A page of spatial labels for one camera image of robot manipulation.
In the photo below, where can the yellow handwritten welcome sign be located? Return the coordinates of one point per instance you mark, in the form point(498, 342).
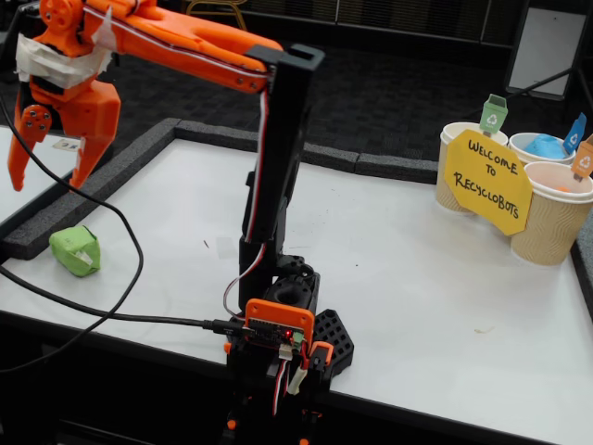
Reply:
point(486, 185)

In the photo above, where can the clear tape patch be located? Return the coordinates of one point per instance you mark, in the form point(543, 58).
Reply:
point(227, 248)

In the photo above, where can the blue paper bin tag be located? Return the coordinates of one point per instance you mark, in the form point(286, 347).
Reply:
point(574, 136)

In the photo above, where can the blue paper package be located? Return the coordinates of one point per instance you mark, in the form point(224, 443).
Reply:
point(544, 144)

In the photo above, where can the black foam border strip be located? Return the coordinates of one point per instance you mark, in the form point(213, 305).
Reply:
point(55, 218)
point(584, 269)
point(398, 167)
point(213, 132)

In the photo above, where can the orange and black robot arm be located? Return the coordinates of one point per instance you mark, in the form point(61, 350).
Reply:
point(282, 139)

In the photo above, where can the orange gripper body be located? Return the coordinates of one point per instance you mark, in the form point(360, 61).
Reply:
point(94, 108)

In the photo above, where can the white masking tape wrap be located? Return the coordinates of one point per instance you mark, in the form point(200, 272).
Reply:
point(51, 65)

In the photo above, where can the green paper package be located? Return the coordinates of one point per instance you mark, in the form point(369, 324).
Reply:
point(74, 250)

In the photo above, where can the black grid base plate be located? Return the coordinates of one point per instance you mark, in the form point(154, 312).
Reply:
point(336, 343)

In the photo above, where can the whiteboard with dark frame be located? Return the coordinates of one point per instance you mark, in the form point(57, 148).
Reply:
point(28, 204)

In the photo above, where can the beige ripple paper cup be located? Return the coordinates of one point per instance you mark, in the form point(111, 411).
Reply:
point(551, 232)
point(516, 143)
point(447, 199)

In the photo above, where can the orange-cased controller board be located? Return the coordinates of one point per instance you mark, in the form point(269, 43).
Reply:
point(278, 320)

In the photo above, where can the white panel black frame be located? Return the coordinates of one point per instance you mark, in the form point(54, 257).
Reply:
point(546, 46)

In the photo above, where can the small paper label sticker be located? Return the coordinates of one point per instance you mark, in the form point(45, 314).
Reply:
point(65, 144)

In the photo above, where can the green paper bin tag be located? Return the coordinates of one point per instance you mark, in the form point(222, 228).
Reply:
point(493, 118)

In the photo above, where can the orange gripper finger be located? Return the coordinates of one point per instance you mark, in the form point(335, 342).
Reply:
point(28, 134)
point(90, 157)

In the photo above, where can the yellow metal chair frame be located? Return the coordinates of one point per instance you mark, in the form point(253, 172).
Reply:
point(218, 5)

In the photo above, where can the orange paper bin tag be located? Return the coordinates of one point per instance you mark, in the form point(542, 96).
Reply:
point(584, 162)

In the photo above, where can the black orange table clamp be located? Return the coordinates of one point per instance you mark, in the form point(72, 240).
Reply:
point(319, 366)
point(238, 385)

